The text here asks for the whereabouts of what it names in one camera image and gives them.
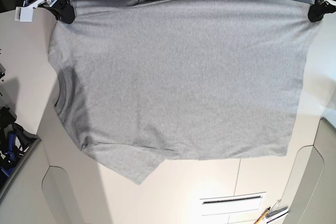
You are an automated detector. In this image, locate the blue and black tool pile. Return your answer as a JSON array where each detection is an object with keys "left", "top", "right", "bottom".
[{"left": 1, "top": 106, "right": 40, "bottom": 179}]

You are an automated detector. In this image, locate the grey T-shirt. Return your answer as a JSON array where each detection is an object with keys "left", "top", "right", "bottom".
[{"left": 48, "top": 0, "right": 320, "bottom": 184}]

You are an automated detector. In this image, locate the wooden pencil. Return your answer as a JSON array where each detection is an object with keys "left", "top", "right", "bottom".
[{"left": 254, "top": 207, "right": 270, "bottom": 224}]

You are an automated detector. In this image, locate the silver binder clip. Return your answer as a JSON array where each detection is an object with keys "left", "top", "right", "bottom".
[{"left": 264, "top": 200, "right": 289, "bottom": 223}]

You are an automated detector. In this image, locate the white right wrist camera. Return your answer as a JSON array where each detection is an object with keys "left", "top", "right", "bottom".
[{"left": 15, "top": 7, "right": 34, "bottom": 22}]

